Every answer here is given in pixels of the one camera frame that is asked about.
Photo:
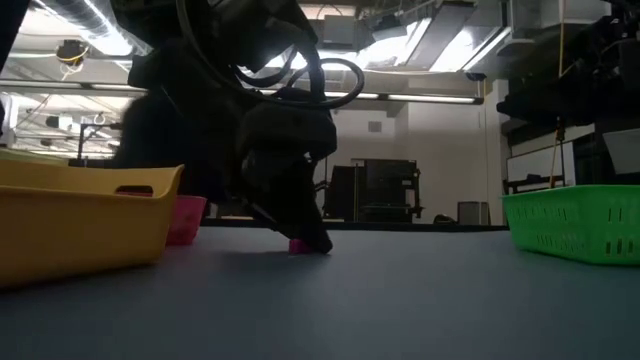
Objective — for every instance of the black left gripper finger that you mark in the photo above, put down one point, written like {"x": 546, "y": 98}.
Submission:
{"x": 300, "y": 210}
{"x": 272, "y": 220}

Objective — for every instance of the pink bone decoration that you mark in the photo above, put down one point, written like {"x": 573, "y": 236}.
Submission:
{"x": 298, "y": 246}

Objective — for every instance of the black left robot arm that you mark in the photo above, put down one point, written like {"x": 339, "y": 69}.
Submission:
{"x": 225, "y": 25}

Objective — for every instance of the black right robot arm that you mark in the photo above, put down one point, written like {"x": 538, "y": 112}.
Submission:
{"x": 585, "y": 75}

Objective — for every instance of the black equipment cart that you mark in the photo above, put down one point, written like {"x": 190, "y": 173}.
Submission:
{"x": 380, "y": 190}

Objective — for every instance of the pink round plastic bowl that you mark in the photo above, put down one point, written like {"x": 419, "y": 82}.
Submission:
{"x": 186, "y": 220}

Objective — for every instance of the black round object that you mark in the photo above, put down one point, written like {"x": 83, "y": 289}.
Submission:
{"x": 444, "y": 220}

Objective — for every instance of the orange rectangular plastic bin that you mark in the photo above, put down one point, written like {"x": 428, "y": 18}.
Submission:
{"x": 75, "y": 230}

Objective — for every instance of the yellow rectangular plastic bin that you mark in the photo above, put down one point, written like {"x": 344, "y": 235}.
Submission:
{"x": 25, "y": 156}

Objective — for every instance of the long ceiling light bar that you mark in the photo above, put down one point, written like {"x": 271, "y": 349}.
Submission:
{"x": 430, "y": 98}

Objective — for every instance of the grey waste bin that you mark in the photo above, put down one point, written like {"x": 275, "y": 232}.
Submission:
{"x": 473, "y": 212}

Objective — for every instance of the green slotted plastic basket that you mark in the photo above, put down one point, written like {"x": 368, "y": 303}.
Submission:
{"x": 575, "y": 225}

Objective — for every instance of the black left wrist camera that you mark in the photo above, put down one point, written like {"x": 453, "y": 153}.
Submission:
{"x": 290, "y": 130}

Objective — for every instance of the black frame stand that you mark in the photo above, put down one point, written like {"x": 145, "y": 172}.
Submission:
{"x": 82, "y": 140}

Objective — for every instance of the black ceiling-mounted camera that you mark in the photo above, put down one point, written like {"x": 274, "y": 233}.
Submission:
{"x": 71, "y": 51}

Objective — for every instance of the large silver ventilation duct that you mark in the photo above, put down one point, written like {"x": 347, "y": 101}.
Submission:
{"x": 90, "y": 25}

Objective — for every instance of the grey wall panel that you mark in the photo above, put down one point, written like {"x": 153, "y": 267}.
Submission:
{"x": 625, "y": 150}

